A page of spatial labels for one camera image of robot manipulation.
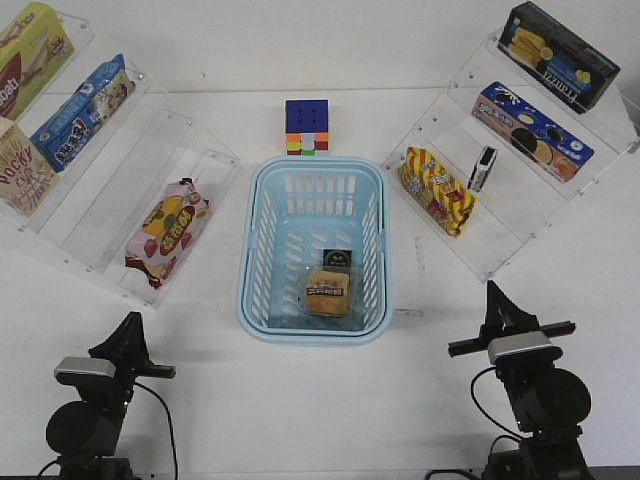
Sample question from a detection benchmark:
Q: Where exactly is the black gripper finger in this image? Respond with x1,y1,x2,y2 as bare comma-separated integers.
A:
482,280,539,336
102,311,149,358

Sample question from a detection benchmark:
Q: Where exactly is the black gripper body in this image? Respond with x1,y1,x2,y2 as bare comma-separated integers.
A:
447,321,574,368
89,345,176,405

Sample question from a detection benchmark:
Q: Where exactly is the bread slice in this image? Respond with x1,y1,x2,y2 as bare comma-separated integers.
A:
299,265,354,318

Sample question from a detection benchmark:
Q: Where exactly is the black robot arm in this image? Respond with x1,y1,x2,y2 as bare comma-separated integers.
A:
448,280,592,479
45,311,176,479

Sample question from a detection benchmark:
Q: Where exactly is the black white tissue pack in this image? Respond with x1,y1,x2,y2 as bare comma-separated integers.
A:
467,145,498,192

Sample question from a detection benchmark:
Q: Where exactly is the light blue plastic basket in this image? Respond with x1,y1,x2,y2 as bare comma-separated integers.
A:
237,156,393,345

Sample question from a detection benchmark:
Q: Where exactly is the pink strawberry snack bag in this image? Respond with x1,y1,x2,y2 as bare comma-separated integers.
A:
125,177,210,289

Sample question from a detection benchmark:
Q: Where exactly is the red yellow striped snack bag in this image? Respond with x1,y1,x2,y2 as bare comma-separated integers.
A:
398,146,476,237

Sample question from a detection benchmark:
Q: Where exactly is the clear acrylic right shelf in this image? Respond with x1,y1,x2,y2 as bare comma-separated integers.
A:
384,32,639,280

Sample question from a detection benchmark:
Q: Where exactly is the clear acrylic shelf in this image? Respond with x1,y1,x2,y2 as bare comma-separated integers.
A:
384,32,639,280
0,4,242,314

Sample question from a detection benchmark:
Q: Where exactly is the clear acrylic left shelf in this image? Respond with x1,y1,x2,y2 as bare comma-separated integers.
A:
0,4,242,314

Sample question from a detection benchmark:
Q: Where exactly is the Pocky biscuit stick box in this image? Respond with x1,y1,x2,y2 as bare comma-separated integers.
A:
1,117,59,217

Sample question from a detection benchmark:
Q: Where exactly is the blue orange cookie box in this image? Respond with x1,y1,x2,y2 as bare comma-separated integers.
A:
472,81,594,183

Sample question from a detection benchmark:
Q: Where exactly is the blue cookie bag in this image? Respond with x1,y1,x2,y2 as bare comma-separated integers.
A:
30,53,135,173

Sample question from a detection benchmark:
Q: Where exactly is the black blue cracker box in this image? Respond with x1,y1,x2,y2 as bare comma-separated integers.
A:
498,1,621,114

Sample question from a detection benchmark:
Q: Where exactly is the multicolour puzzle cube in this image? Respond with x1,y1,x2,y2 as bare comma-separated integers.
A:
285,99,329,156

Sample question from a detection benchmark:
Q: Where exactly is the yellow-green snack box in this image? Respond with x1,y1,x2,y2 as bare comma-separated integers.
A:
1,2,75,121

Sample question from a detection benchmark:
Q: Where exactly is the left black cable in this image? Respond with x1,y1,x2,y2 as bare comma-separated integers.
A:
38,382,179,480

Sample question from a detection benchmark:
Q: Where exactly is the black cable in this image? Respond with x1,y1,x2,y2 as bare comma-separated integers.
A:
38,382,179,480
424,367,524,480

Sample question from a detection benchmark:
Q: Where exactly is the right black cable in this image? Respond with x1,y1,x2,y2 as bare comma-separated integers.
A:
424,367,524,480

